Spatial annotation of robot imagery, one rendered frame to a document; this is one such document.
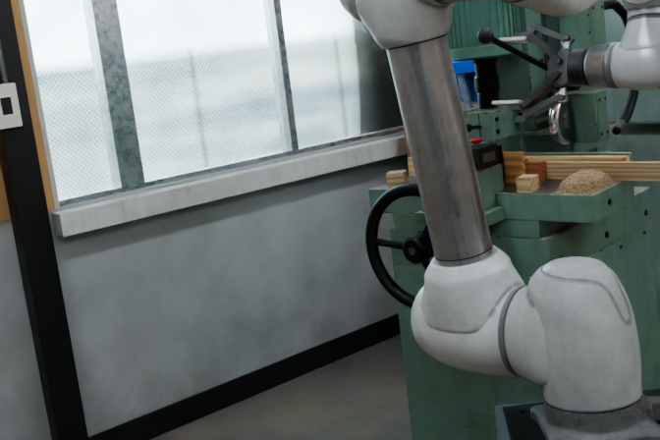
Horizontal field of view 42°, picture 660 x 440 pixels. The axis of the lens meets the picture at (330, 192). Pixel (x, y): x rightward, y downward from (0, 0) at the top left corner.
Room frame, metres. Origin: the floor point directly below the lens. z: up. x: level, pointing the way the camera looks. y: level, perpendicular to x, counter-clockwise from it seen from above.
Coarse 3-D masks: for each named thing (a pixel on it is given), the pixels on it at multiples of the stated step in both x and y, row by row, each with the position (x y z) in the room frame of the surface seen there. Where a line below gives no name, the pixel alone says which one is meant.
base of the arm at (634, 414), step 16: (640, 400) 1.27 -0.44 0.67; (656, 400) 1.30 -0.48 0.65; (544, 416) 1.33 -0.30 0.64; (560, 416) 1.27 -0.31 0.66; (576, 416) 1.25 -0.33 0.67; (592, 416) 1.24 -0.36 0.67; (608, 416) 1.23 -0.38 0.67; (624, 416) 1.24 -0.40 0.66; (640, 416) 1.25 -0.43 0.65; (656, 416) 1.29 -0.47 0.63; (544, 432) 1.30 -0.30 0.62; (560, 432) 1.26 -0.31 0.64; (576, 432) 1.25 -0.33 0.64; (592, 432) 1.24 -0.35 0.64; (608, 432) 1.23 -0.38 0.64; (624, 432) 1.23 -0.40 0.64; (640, 432) 1.23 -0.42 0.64; (656, 432) 1.22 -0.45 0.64
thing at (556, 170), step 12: (552, 168) 1.99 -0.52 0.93; (564, 168) 1.97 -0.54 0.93; (576, 168) 1.95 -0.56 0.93; (588, 168) 1.93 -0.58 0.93; (600, 168) 1.91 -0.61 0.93; (612, 168) 1.89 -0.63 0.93; (624, 168) 1.87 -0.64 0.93; (636, 168) 1.85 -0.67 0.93; (648, 168) 1.83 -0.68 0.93; (612, 180) 1.89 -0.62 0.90; (624, 180) 1.87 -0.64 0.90; (636, 180) 1.85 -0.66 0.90; (648, 180) 1.84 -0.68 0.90
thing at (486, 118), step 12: (492, 108) 2.12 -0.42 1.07; (504, 108) 2.09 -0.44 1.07; (468, 120) 2.09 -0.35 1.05; (480, 120) 2.06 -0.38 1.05; (492, 120) 2.04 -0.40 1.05; (504, 120) 2.08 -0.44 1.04; (480, 132) 2.07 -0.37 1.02; (492, 132) 2.04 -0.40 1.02; (504, 132) 2.08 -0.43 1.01; (516, 132) 2.12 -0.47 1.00
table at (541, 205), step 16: (496, 192) 1.91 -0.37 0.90; (512, 192) 1.89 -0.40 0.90; (528, 192) 1.87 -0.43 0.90; (544, 192) 1.84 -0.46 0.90; (608, 192) 1.81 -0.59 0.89; (624, 192) 1.87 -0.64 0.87; (400, 208) 2.10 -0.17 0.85; (416, 208) 2.07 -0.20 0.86; (496, 208) 1.89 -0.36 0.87; (512, 208) 1.89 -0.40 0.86; (528, 208) 1.86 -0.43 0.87; (544, 208) 1.83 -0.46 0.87; (560, 208) 1.81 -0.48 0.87; (576, 208) 1.79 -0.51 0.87; (592, 208) 1.76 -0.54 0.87; (608, 208) 1.81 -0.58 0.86; (416, 224) 1.95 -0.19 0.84
